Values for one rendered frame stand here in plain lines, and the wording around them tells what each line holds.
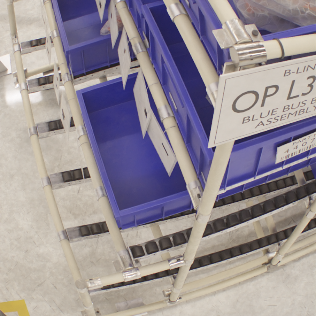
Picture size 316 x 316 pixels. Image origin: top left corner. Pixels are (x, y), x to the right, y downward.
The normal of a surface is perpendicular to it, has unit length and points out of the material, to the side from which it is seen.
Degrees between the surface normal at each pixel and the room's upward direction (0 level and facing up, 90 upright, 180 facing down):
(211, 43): 98
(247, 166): 90
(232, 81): 90
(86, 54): 90
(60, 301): 0
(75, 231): 11
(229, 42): 0
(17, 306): 0
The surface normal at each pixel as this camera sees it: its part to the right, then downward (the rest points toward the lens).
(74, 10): 0.00, -0.43
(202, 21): 0.32, 0.86
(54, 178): 0.22, -0.48
